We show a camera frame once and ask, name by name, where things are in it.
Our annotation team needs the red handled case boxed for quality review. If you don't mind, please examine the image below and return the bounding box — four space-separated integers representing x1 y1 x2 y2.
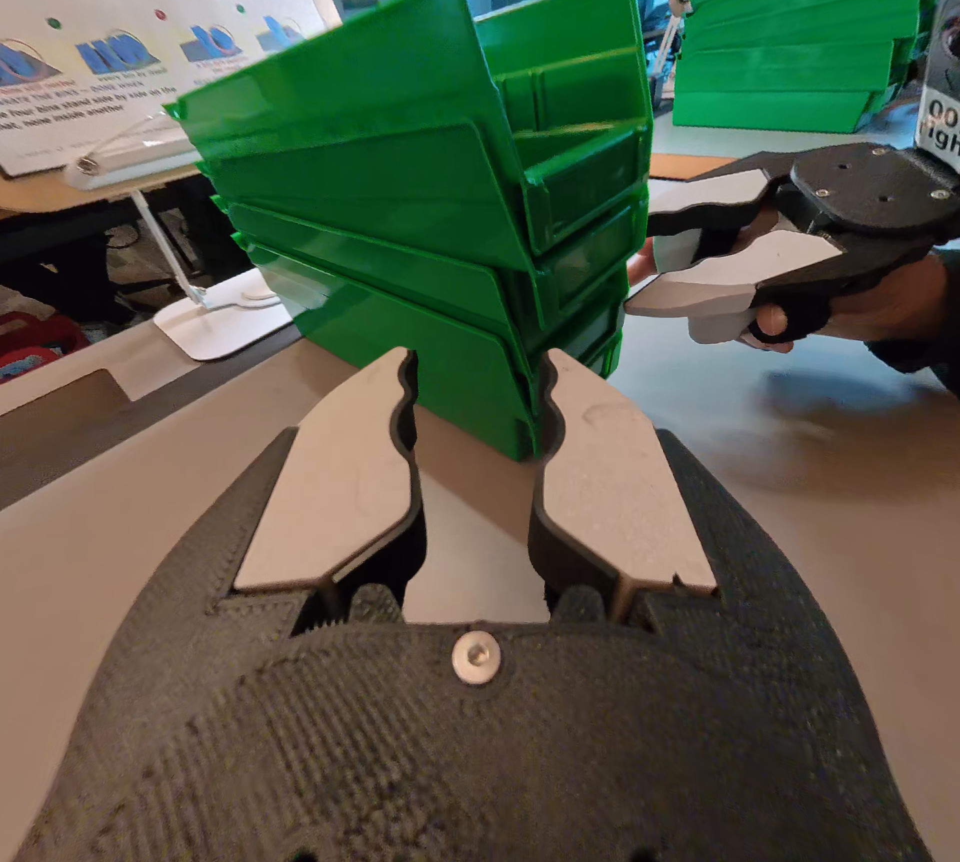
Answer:
0 310 91 383

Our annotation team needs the white clip bar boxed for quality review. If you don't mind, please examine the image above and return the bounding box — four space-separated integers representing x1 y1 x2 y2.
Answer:
63 112 200 191

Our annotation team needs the person's right forearm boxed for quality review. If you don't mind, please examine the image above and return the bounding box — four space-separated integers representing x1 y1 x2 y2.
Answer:
866 337 960 399

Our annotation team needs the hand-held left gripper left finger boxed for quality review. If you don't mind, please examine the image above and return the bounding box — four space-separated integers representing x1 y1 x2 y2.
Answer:
234 347 429 619

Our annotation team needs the stack of green bins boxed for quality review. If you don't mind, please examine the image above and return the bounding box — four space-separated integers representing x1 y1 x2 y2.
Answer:
671 0 950 134

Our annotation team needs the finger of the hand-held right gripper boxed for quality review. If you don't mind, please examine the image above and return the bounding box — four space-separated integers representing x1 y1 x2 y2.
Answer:
646 170 777 274
624 229 845 345

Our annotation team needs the person's right hand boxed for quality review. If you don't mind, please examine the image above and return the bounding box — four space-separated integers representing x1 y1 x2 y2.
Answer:
738 253 950 354

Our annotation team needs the white sign stand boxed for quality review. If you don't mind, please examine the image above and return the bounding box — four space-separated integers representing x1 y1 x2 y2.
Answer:
131 190 294 362

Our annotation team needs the green plastic bin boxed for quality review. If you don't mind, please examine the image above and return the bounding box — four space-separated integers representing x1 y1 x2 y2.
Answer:
212 198 627 360
196 119 650 330
232 232 624 461
163 0 654 255

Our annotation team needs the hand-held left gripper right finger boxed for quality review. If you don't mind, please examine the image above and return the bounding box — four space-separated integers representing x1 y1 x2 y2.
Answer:
528 349 717 621

